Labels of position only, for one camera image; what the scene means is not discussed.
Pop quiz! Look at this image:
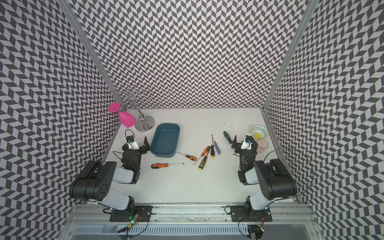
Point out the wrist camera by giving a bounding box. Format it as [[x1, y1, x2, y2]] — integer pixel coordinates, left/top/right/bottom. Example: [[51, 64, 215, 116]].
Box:
[[241, 135, 255, 150], [126, 135, 140, 150]]

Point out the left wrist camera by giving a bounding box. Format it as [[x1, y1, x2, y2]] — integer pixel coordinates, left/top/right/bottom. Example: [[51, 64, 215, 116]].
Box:
[[126, 135, 140, 150]]

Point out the teal plastic storage box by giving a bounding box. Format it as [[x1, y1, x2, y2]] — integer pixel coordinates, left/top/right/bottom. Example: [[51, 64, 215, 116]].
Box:
[[151, 123, 180, 158]]

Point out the pink plastic wine glass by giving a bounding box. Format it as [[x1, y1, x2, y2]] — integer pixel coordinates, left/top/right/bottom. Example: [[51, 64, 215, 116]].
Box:
[[108, 102, 136, 128]]

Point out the green handled screwdriver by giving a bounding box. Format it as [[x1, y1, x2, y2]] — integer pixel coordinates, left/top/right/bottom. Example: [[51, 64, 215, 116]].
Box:
[[223, 131, 233, 144]]

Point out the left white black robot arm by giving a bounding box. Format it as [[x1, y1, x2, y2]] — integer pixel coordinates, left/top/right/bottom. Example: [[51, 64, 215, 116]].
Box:
[[69, 136, 151, 215]]

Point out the small orange black screwdriver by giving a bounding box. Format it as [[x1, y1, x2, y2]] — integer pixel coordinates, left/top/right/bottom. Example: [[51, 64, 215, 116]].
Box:
[[177, 151, 198, 162]]

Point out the pink translucent cup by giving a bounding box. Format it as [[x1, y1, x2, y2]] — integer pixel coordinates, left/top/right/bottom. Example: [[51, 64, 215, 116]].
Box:
[[257, 139, 269, 154]]

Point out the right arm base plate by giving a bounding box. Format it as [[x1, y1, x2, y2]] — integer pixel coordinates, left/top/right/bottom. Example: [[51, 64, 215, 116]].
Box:
[[229, 206, 273, 223]]

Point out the yellow black screwdriver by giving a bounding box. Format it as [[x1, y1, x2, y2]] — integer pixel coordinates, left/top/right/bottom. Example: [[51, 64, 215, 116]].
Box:
[[199, 149, 211, 170]]

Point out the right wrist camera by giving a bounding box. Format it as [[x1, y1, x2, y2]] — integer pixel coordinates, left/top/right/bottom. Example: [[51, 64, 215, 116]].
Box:
[[241, 135, 255, 150]]

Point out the long orange black screwdriver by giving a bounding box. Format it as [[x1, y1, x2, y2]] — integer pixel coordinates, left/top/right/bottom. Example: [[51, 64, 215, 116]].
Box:
[[151, 163, 184, 169]]

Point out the purple handled screwdriver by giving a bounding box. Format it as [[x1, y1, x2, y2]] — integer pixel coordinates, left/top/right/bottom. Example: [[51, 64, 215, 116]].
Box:
[[212, 135, 221, 155]]

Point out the chrome glass holder stand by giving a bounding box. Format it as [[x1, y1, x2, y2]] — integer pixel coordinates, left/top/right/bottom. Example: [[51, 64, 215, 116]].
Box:
[[117, 87, 156, 133]]

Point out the black yellow-tip screwdriver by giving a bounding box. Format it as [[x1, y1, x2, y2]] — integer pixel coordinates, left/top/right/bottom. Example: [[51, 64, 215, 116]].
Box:
[[211, 135, 215, 158]]

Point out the orange handled thin screwdriver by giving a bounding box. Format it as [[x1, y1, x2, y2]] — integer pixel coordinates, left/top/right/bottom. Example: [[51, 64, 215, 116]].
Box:
[[195, 146, 211, 164]]

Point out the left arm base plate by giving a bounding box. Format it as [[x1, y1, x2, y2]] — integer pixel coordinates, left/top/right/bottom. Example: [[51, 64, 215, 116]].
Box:
[[109, 205, 153, 223]]

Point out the aluminium front rail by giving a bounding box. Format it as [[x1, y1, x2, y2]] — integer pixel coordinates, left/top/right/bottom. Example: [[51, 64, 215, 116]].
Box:
[[65, 202, 317, 226]]

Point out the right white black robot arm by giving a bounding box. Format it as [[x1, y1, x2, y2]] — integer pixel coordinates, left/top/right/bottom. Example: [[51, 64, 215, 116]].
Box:
[[231, 135, 298, 216]]

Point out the patterned ceramic bowl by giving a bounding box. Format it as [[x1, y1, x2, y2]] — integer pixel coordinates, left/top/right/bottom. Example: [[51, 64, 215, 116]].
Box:
[[251, 125, 269, 139]]

